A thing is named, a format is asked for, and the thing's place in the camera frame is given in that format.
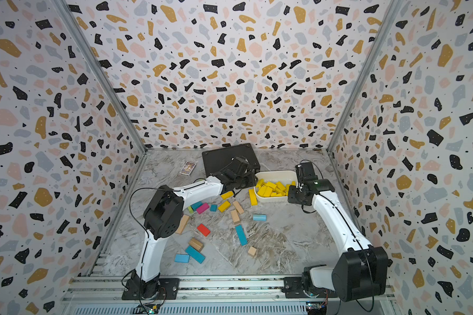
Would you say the white plastic bin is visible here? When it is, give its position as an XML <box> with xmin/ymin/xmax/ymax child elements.
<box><xmin>254</xmin><ymin>171</ymin><xmax>298</xmax><ymax>203</ymax></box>

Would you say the long yellow block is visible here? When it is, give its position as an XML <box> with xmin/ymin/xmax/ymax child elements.
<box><xmin>248</xmin><ymin>188</ymin><xmax>258</xmax><ymax>206</ymax></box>

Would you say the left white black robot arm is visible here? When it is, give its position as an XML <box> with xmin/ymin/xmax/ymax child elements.
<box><xmin>125</xmin><ymin>156</ymin><xmax>257</xmax><ymax>297</ymax></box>

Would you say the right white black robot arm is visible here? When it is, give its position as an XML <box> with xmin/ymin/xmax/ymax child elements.
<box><xmin>288</xmin><ymin>160</ymin><xmax>389</xmax><ymax>302</ymax></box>

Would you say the black briefcase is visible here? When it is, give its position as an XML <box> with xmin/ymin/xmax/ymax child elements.
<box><xmin>202</xmin><ymin>143</ymin><xmax>261</xmax><ymax>177</ymax></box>

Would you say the natural wood block slanted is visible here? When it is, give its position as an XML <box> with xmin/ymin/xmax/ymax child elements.
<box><xmin>233</xmin><ymin>201</ymin><xmax>244</xmax><ymax>215</ymax></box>

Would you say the yellow block centre slanted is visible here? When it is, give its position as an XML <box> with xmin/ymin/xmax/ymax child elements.
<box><xmin>218</xmin><ymin>201</ymin><xmax>231</xmax><ymax>213</ymax></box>

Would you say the natural wood block centre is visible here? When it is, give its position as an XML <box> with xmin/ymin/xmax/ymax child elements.
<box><xmin>231</xmin><ymin>210</ymin><xmax>240</xmax><ymax>224</ymax></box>

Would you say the light blue cylinder block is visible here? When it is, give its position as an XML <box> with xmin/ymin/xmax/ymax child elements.
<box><xmin>253</xmin><ymin>214</ymin><xmax>267</xmax><ymax>222</ymax></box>

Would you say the small card box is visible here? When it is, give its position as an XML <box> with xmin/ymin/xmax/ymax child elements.
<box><xmin>179</xmin><ymin>161</ymin><xmax>197</xmax><ymax>176</ymax></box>

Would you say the teal block beside magenta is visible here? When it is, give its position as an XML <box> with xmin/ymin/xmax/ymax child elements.
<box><xmin>191</xmin><ymin>202</ymin><xmax>203</xmax><ymax>211</ymax></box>

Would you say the teal slanted block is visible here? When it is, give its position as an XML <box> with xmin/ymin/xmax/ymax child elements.
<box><xmin>235</xmin><ymin>225</ymin><xmax>248</xmax><ymax>246</ymax></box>

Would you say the red block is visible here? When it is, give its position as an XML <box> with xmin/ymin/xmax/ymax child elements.
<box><xmin>197</xmin><ymin>224</ymin><xmax>211</xmax><ymax>237</ymax></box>

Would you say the natural wood long block left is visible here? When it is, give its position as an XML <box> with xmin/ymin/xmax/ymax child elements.
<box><xmin>176</xmin><ymin>215</ymin><xmax>190</xmax><ymax>235</ymax></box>

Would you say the small natural wood cube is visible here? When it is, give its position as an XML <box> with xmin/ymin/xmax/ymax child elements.
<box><xmin>248</xmin><ymin>246</ymin><xmax>257</xmax><ymax>257</ymax></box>

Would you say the natural wood block front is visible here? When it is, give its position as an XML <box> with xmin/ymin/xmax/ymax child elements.
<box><xmin>189</xmin><ymin>238</ymin><xmax>204</xmax><ymax>252</ymax></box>

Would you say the teal long block front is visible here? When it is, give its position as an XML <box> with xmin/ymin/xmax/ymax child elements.
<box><xmin>185</xmin><ymin>246</ymin><xmax>206</xmax><ymax>264</ymax></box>

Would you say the small light blue block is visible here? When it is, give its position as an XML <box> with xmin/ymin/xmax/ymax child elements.
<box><xmin>174</xmin><ymin>254</ymin><xmax>191</xmax><ymax>263</ymax></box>

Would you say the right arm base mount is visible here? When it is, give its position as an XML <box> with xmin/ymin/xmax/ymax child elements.
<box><xmin>281</xmin><ymin>276</ymin><xmax>337</xmax><ymax>299</ymax></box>

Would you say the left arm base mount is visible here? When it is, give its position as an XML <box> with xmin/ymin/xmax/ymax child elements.
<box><xmin>122</xmin><ymin>278</ymin><xmax>180</xmax><ymax>302</ymax></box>

